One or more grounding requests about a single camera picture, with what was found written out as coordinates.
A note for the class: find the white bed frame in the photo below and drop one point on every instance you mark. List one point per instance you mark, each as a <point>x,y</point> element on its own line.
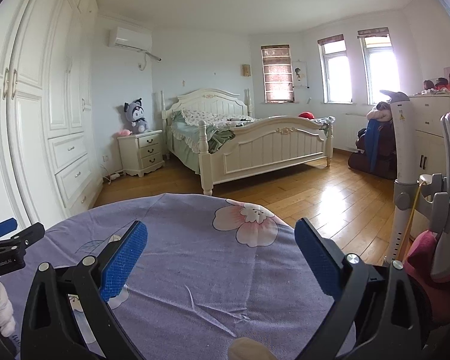
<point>240,157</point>

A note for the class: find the white wardrobe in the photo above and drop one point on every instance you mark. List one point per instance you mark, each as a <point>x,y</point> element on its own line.
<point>48,164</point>

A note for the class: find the green bedding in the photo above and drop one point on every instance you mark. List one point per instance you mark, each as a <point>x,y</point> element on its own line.
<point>186,128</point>

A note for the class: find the white nightstand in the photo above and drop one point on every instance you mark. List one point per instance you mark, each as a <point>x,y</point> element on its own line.
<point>141,153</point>

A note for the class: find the dark red armchair with clothes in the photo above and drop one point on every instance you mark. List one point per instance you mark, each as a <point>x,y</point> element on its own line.
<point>376,146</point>

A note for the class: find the purple floral tablecloth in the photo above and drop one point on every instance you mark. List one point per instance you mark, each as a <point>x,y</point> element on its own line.
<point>214,270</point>

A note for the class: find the purple plush toy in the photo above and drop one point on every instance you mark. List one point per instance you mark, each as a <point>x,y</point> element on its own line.
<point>135,115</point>

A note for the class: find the red grey desk chair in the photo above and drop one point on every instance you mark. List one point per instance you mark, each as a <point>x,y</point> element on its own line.
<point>427,253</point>

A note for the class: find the wall picture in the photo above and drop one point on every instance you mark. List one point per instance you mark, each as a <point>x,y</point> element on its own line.
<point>300,75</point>

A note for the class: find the white gloved left hand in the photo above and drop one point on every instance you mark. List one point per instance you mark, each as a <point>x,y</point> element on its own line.
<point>7,320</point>

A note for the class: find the white dresser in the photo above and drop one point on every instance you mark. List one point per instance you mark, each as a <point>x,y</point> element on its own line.
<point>429,136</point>

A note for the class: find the pink plush on nightstand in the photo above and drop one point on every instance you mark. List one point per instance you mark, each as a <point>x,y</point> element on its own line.
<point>124,133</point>

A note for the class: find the white air conditioner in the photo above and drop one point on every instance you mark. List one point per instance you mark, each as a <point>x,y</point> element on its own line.
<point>132,40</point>

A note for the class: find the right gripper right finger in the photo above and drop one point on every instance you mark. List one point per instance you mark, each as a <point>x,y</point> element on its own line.
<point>375,312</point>

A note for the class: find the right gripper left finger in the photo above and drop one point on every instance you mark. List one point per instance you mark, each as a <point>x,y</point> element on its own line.
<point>49,328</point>

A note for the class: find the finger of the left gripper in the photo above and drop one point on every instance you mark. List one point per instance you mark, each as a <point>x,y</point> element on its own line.
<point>8,226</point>

